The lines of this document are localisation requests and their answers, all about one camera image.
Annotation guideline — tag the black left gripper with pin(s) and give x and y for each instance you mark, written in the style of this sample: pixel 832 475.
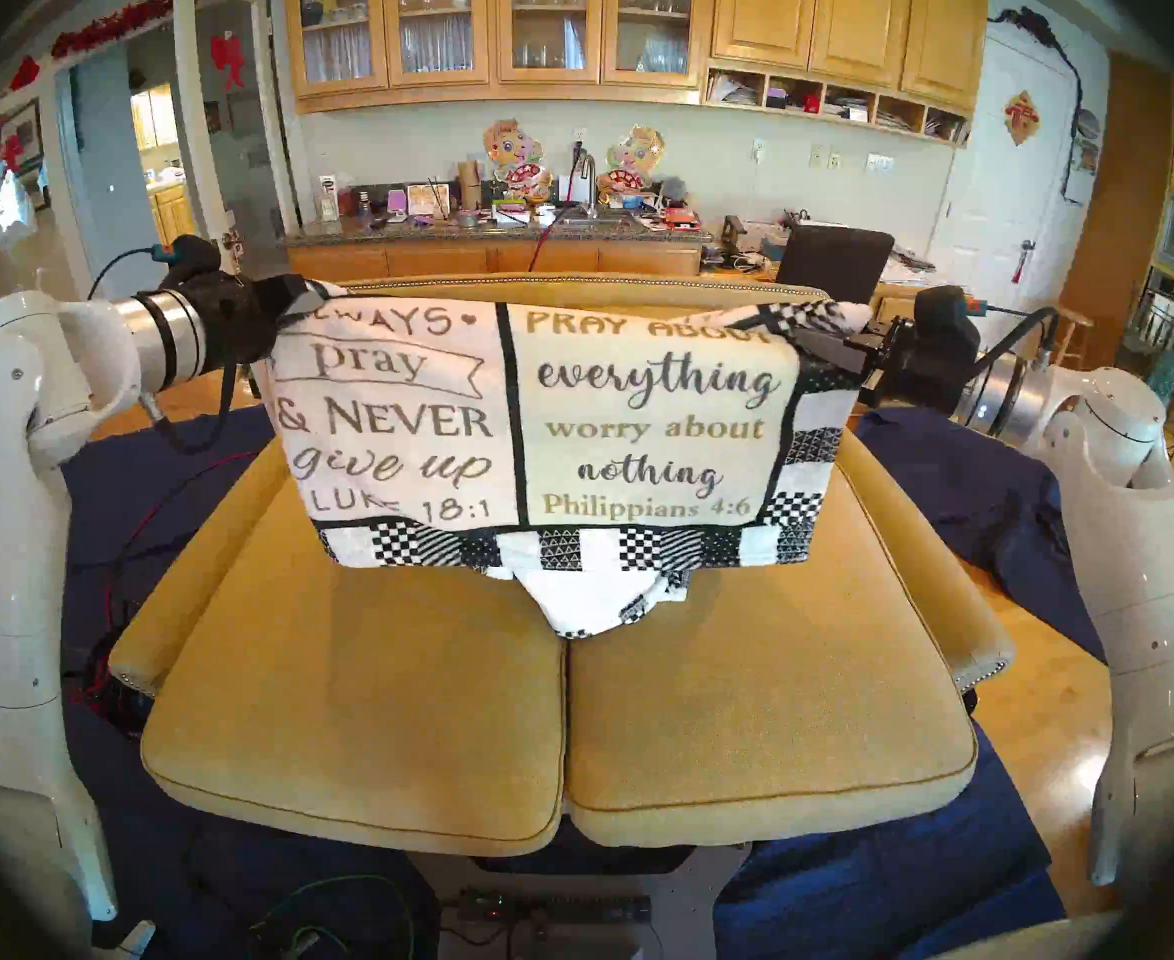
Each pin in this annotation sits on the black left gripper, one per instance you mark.
pixel 247 318

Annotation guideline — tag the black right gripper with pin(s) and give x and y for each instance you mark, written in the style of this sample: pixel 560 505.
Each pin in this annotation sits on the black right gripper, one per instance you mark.
pixel 912 378

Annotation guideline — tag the white printed fleece blanket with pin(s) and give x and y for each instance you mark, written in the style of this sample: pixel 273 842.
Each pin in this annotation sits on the white printed fleece blanket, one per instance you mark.
pixel 647 418

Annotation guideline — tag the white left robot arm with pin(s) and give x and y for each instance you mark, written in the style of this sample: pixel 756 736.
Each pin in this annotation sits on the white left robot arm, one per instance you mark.
pixel 17 528

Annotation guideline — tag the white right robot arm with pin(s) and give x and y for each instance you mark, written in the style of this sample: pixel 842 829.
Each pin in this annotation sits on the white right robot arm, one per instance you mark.
pixel 1137 588

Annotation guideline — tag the crumpled navy moving blanket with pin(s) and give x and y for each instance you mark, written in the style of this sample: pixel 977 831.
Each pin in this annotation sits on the crumpled navy moving blanket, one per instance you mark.
pixel 947 488

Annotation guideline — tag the large navy moving blanket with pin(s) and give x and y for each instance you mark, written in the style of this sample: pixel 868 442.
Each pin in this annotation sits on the large navy moving blanket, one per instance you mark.
pixel 107 528

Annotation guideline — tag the wooden desk with drawers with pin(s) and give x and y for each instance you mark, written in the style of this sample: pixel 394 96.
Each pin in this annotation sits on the wooden desk with drawers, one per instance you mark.
pixel 897 303

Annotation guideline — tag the black office chair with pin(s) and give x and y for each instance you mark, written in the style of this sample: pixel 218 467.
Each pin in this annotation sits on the black office chair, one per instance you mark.
pixel 832 263

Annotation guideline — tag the stack of desk papers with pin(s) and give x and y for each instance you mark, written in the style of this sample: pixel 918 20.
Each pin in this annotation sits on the stack of desk papers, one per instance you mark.
pixel 922 268

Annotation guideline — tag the wooden kitchen base cabinet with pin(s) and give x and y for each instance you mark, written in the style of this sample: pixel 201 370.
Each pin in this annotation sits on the wooden kitchen base cabinet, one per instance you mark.
pixel 175 213

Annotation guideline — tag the white carton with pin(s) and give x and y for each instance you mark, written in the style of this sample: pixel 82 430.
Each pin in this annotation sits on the white carton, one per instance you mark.
pixel 328 200

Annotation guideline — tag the orange box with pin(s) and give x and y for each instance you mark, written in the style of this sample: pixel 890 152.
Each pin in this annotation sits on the orange box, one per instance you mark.
pixel 681 220

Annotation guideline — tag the white glass-pane door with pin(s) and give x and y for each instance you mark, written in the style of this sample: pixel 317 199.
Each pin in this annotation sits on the white glass-pane door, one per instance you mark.
pixel 190 118
pixel 69 198

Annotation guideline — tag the granite counter wooden cabinets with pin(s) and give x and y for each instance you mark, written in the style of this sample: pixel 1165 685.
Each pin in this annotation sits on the granite counter wooden cabinets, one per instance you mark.
pixel 447 260

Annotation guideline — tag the white panel door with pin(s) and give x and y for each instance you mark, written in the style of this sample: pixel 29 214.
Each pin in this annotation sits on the white panel door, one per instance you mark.
pixel 992 218

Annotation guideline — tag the grey plush toy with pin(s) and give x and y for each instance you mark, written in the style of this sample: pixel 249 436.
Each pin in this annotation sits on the grey plush toy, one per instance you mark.
pixel 674 191

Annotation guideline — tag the wooden stool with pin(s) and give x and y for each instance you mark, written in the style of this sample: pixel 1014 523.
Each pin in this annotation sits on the wooden stool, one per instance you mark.
pixel 1075 318

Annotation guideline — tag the brown paper roll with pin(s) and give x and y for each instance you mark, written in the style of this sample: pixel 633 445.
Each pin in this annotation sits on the brown paper roll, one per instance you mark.
pixel 470 184

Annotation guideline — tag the red bow decoration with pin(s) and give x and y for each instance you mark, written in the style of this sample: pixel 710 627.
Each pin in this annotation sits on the red bow decoration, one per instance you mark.
pixel 229 56

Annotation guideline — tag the red gold diamond decoration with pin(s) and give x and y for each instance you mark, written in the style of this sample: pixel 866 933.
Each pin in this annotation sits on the red gold diamond decoration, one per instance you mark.
pixel 1022 118

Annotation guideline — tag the metal kitchen faucet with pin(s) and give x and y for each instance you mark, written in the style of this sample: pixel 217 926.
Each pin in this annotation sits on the metal kitchen faucet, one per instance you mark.
pixel 587 168

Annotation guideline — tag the red garland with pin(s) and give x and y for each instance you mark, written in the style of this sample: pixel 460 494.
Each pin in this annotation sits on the red garland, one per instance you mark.
pixel 112 23

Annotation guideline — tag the teal hanging cloth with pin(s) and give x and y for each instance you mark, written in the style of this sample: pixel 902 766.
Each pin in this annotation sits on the teal hanging cloth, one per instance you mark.
pixel 1162 368

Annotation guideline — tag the black door garland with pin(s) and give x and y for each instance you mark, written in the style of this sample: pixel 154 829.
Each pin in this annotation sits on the black door garland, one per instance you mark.
pixel 1035 20

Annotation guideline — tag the black power strip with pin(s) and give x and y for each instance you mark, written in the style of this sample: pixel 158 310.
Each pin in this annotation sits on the black power strip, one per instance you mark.
pixel 547 908

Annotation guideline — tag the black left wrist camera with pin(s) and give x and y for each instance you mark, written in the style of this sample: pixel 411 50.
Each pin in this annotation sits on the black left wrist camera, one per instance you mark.
pixel 197 256

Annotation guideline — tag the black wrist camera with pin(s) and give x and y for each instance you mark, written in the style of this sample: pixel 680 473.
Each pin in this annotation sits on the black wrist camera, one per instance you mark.
pixel 945 318
pixel 197 256

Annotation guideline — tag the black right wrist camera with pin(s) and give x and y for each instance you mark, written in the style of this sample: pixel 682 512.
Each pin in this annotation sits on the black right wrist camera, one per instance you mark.
pixel 945 318

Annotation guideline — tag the wide white switch plate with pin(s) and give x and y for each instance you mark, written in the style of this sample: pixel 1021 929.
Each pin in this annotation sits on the wide white switch plate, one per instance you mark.
pixel 879 164

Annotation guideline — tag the small picture frame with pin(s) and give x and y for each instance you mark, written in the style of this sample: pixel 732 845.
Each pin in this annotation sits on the small picture frame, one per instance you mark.
pixel 428 200

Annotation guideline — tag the yellow fabric sofa frame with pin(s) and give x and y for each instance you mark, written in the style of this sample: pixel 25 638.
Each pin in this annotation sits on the yellow fabric sofa frame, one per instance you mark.
pixel 567 286

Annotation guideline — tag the cartoon child wall decoration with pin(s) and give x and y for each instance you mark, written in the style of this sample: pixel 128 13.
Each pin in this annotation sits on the cartoon child wall decoration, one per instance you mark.
pixel 512 148
pixel 637 153

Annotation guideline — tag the wall calendar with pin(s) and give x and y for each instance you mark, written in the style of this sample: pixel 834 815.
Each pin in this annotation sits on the wall calendar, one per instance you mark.
pixel 1082 170

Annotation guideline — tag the wooden wall cabinets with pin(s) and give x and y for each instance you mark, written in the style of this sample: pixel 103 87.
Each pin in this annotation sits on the wooden wall cabinets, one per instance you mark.
pixel 767 18

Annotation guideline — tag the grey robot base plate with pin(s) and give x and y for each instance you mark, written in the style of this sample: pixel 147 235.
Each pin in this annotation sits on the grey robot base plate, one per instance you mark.
pixel 692 898

